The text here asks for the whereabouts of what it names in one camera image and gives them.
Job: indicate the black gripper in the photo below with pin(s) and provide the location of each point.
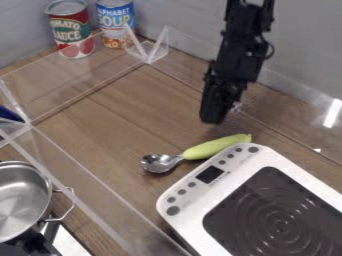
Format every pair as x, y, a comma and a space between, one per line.
232, 71

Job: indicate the green handled metal spoon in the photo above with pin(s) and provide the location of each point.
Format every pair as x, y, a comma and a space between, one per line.
162, 163

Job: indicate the white and black stove top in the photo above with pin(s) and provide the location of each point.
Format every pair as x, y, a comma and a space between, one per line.
249, 203

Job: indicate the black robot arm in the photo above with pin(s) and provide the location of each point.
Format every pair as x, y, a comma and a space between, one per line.
249, 20

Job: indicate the black stove under pot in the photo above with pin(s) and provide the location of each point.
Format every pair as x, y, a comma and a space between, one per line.
54, 241

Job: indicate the alphabet soup can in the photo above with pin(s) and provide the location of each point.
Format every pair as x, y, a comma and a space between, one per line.
115, 13

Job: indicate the tomato sauce can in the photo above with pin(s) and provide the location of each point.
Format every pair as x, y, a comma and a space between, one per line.
71, 28

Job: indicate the clear acrylic divider strip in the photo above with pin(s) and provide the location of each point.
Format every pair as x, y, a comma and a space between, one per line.
82, 188

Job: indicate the blue object at left edge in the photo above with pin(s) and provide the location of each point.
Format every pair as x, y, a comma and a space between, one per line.
8, 115

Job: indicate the stainless steel pot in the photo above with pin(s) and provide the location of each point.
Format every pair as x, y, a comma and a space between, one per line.
26, 200

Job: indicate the clear acrylic corner bracket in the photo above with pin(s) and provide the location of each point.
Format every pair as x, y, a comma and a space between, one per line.
146, 51

